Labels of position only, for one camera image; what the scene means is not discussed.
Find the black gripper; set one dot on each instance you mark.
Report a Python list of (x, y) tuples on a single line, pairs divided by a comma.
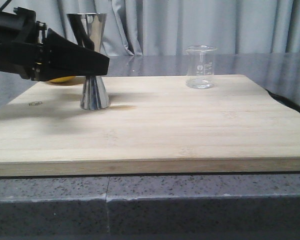
[(22, 53)]

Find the steel double jigger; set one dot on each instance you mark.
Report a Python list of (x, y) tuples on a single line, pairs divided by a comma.
[(88, 29)]

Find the clear glass beaker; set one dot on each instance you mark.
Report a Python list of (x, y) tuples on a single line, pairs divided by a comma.
[(201, 66)]

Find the yellow lemon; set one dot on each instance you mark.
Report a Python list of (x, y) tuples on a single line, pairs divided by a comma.
[(61, 80)]

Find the grey curtain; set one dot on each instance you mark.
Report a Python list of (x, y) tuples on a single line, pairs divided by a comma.
[(168, 27)]

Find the wooden cutting board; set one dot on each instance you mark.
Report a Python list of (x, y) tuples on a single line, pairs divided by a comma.
[(153, 125)]

